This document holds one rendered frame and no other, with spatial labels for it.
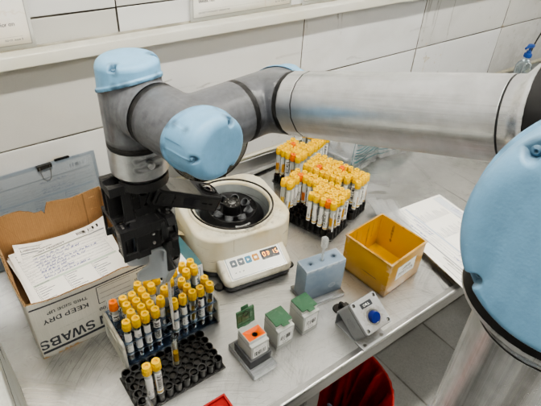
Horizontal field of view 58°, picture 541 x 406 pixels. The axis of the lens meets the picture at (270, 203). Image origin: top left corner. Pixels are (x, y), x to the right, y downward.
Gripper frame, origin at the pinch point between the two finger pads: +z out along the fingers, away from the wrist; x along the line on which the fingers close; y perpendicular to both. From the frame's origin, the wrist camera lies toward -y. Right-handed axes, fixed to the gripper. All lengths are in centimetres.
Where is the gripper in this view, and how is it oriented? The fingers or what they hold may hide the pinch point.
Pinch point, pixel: (167, 273)
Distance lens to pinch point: 79.5
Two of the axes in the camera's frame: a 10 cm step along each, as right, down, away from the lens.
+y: -8.2, 3.1, -4.9
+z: -0.5, 8.0, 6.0
